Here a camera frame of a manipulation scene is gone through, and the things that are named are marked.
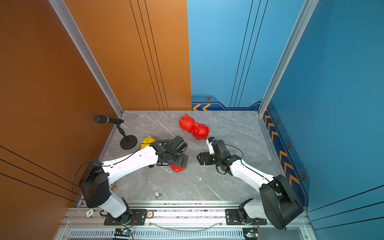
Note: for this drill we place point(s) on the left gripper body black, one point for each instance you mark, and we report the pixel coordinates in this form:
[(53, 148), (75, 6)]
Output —
[(175, 159)]

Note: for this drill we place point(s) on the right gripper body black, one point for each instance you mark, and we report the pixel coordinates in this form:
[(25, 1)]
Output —
[(218, 160)]

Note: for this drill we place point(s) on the red piggy bank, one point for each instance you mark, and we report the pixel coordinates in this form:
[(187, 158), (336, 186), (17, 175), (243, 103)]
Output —
[(174, 168), (200, 132), (187, 123)]

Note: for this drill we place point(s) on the yellow piggy bank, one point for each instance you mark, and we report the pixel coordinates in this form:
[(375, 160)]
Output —
[(146, 142)]

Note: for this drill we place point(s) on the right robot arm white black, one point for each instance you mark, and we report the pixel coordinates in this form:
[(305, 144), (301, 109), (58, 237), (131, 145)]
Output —
[(279, 202)]

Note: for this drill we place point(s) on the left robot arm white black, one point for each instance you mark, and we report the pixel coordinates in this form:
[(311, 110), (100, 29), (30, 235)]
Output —
[(97, 177)]

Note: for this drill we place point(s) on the brass knob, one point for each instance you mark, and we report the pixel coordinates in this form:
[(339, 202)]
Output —
[(113, 188)]

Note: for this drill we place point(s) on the right circuit board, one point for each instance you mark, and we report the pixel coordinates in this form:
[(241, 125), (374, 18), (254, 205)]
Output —
[(250, 234)]

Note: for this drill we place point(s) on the circuit board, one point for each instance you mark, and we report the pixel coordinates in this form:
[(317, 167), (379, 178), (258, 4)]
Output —
[(250, 234), (123, 234)]

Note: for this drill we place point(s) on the left circuit board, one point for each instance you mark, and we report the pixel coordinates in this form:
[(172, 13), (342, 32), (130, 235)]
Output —
[(123, 234)]

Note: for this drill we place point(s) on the white gear disc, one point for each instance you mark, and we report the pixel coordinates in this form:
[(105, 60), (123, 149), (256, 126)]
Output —
[(90, 213)]

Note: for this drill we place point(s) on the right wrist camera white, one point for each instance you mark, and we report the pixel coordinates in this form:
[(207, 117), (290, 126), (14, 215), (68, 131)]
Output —
[(209, 142)]

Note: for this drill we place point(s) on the silver metal post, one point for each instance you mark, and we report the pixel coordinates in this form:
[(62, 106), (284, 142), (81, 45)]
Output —
[(158, 195)]

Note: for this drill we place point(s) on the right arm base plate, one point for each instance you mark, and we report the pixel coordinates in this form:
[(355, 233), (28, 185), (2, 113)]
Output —
[(233, 217)]

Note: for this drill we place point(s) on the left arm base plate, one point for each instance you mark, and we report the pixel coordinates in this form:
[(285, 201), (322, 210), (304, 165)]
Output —
[(136, 218)]

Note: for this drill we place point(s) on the left aluminium corner post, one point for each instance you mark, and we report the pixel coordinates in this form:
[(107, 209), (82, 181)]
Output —
[(76, 36)]

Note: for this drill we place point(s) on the aluminium corner post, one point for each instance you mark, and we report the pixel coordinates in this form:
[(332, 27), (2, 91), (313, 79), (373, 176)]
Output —
[(294, 38), (76, 36)]

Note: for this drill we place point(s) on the right aluminium corner post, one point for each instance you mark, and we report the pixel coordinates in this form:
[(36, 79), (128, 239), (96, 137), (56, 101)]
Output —
[(294, 38)]

